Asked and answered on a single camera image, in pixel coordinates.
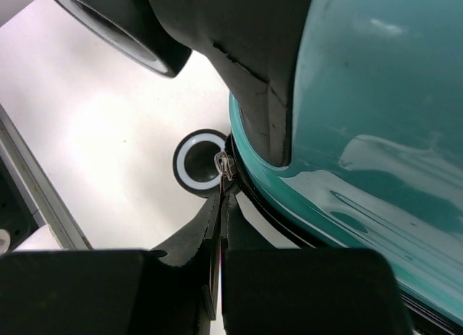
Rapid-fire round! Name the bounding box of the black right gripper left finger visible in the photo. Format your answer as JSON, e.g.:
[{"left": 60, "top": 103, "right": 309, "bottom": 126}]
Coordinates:
[{"left": 1, "top": 195, "right": 221, "bottom": 334}]

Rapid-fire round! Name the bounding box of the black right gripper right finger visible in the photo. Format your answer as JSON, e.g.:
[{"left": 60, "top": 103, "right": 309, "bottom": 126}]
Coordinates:
[{"left": 221, "top": 195, "right": 412, "bottom": 334}]

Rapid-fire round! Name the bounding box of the pink and teal suitcase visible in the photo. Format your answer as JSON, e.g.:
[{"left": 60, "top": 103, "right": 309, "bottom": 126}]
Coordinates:
[{"left": 54, "top": 0, "right": 462, "bottom": 334}]

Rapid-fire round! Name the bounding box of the metal base rail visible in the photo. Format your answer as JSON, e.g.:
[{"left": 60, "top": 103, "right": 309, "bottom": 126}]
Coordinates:
[{"left": 1, "top": 109, "right": 92, "bottom": 254}]

